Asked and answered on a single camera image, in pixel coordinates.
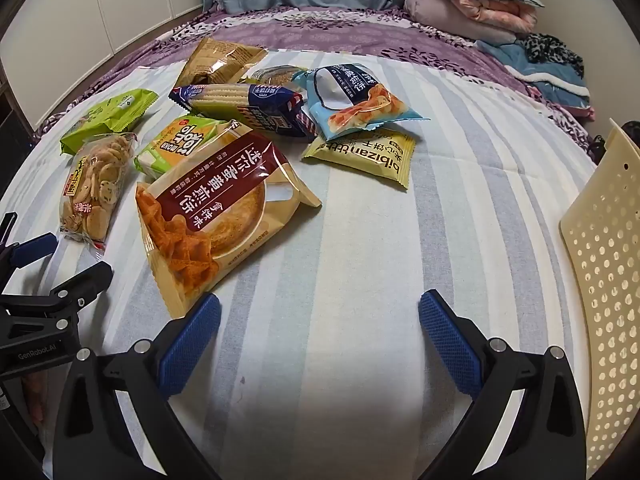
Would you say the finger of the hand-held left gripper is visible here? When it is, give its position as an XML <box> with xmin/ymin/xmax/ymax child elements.
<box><xmin>30</xmin><ymin>261</ymin><xmax>115</xmax><ymax>321</ymax></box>
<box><xmin>0</xmin><ymin>212</ymin><xmax>58</xmax><ymax>281</ymax></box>

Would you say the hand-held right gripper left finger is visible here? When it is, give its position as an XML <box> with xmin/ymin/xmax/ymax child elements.
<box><xmin>52</xmin><ymin>292</ymin><xmax>223</xmax><ymax>480</ymax></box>

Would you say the cream perforated plastic basket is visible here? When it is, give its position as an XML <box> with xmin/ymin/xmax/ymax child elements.
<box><xmin>558</xmin><ymin>119</ymin><xmax>640</xmax><ymax>480</ymax></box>

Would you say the green seaweed snack packet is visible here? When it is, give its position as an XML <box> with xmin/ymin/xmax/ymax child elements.
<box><xmin>59</xmin><ymin>88</ymin><xmax>160</xmax><ymax>157</ymax></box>

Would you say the black backpack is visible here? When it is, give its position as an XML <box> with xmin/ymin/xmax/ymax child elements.
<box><xmin>585</xmin><ymin>120</ymin><xmax>640</xmax><ymax>166</ymax></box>

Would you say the folded pink floral quilt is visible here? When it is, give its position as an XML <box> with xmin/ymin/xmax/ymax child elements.
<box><xmin>450</xmin><ymin>0</ymin><xmax>538</xmax><ymax>36</ymax></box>

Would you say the small gold foil snack packet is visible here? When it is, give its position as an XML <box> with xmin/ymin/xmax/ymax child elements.
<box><xmin>245</xmin><ymin>65</ymin><xmax>311</xmax><ymax>92</ymax></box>

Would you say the purple floral bedsheet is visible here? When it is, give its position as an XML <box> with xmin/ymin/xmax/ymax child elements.
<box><xmin>32</xmin><ymin>0</ymin><xmax>598</xmax><ymax>161</ymax></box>

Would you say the yellow biscuit packet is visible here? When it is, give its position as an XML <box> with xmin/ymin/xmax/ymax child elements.
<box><xmin>301</xmin><ymin>127</ymin><xmax>417</xmax><ymax>191</ymax></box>

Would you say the folded mauve quilt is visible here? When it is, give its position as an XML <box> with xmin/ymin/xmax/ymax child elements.
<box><xmin>404</xmin><ymin>0</ymin><xmax>521</xmax><ymax>45</ymax></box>

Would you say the large maroon pancake crisp bag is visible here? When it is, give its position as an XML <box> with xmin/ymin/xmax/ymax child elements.
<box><xmin>135</xmin><ymin>120</ymin><xmax>323</xmax><ymax>320</ymax></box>

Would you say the navy blue cracker package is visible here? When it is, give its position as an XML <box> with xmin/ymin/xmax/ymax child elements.
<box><xmin>168</xmin><ymin>83</ymin><xmax>319</xmax><ymax>143</ymax></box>

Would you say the clear bag of small cookies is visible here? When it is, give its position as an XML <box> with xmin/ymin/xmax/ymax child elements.
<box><xmin>57</xmin><ymin>132</ymin><xmax>138</xmax><ymax>251</ymax></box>

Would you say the leopard print cloth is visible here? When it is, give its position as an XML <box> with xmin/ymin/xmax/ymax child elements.
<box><xmin>517</xmin><ymin>32</ymin><xmax>586</xmax><ymax>78</ymax></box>

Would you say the striped blanket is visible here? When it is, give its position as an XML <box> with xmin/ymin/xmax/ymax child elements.
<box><xmin>0</xmin><ymin>50</ymin><xmax>601</xmax><ymax>480</ymax></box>

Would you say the blue fleece garment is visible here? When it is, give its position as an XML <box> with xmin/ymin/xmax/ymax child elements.
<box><xmin>475</xmin><ymin>40</ymin><xmax>596</xmax><ymax>121</ymax></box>

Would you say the light blue chip bag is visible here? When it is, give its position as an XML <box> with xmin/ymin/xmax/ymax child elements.
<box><xmin>291</xmin><ymin>62</ymin><xmax>431</xmax><ymax>142</ymax></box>

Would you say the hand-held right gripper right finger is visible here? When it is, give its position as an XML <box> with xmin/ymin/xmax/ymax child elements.
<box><xmin>418</xmin><ymin>289</ymin><xmax>587</xmax><ymax>480</ymax></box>

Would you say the brown snack bag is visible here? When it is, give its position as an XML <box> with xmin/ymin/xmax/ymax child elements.
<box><xmin>173</xmin><ymin>37</ymin><xmax>269</xmax><ymax>91</ymax></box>

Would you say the green and yellow cracker packet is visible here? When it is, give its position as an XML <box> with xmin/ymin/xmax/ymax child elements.
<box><xmin>134</xmin><ymin>115</ymin><xmax>231</xmax><ymax>181</ymax></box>

